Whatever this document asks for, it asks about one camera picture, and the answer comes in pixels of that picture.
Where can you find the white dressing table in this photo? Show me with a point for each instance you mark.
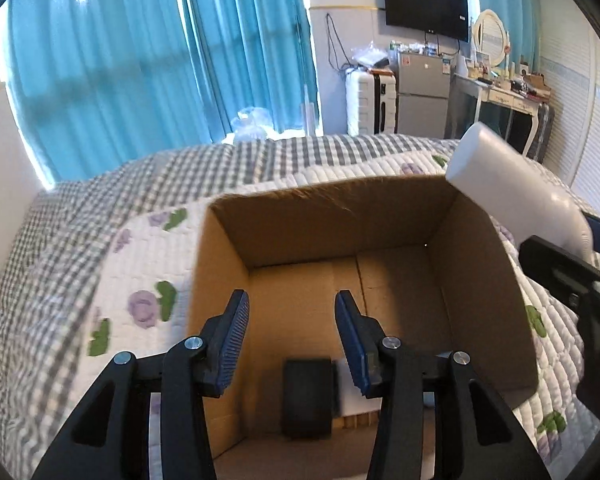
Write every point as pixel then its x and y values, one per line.
pixel 502 95

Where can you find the oval white vanity mirror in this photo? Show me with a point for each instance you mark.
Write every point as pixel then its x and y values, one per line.
pixel 491 35

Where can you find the white louvred wardrobe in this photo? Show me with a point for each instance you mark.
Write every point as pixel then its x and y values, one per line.
pixel 587 110

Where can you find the white flat item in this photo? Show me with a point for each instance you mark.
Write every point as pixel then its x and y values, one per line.
pixel 352 402

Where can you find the white plastic bottle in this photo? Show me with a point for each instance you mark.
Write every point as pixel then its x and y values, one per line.
pixel 515 185

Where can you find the silver small fridge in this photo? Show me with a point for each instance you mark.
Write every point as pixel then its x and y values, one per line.
pixel 422 92

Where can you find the white suitcase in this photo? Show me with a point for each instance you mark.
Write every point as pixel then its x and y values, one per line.
pixel 362 102

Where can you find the black wall television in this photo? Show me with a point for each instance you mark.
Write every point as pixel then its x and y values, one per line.
pixel 425 7

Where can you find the bagged clutter pile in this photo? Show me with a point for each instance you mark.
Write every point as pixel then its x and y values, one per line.
pixel 371 57

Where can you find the checked floral quilt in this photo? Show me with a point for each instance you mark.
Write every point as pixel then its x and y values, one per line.
pixel 105 240

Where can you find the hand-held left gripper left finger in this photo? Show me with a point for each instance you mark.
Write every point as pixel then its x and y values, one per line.
pixel 233 340

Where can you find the brown cardboard box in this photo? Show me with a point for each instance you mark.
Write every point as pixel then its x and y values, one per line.
pixel 300 240

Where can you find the black rectangular case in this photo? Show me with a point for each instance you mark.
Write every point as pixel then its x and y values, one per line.
pixel 307 397

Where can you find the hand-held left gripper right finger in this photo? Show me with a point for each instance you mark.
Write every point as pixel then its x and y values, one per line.
pixel 352 340

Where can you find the clear plastic bag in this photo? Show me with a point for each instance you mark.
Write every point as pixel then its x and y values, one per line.
pixel 250 125

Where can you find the wide teal window curtain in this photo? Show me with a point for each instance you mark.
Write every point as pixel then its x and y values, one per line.
pixel 145 65

